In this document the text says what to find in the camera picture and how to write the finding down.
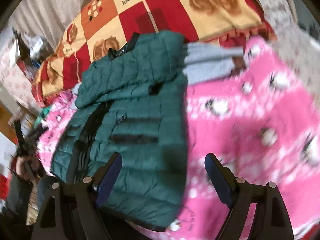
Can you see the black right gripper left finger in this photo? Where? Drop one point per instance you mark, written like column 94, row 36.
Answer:
column 70, row 211

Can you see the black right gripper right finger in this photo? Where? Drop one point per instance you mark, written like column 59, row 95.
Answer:
column 271, row 219

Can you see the green puffer jacket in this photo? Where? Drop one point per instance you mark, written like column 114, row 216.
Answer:
column 132, row 104

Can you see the person's left hand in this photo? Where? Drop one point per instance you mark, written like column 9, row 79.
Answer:
column 21, row 166

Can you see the floral cloth covered furniture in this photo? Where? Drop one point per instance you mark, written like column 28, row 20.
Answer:
column 13, row 79

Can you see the pink penguin bedsheet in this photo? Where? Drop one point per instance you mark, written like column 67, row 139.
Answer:
column 261, row 124

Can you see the beige curtain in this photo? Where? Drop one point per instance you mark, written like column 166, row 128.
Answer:
column 45, row 18

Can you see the grey sweater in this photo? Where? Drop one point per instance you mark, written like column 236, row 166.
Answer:
column 202, row 62

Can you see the red orange rose blanket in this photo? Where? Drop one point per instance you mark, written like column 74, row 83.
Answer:
column 105, row 24

